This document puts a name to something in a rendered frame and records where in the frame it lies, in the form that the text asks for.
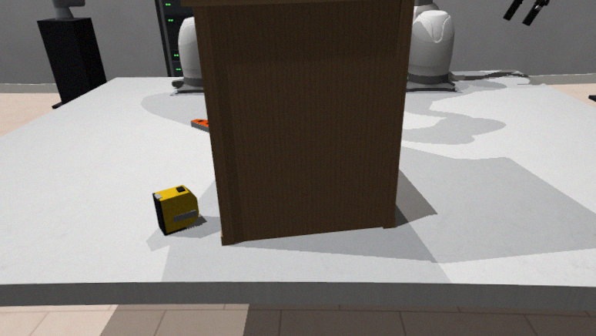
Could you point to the orange spirit level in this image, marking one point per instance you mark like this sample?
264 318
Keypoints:
200 124

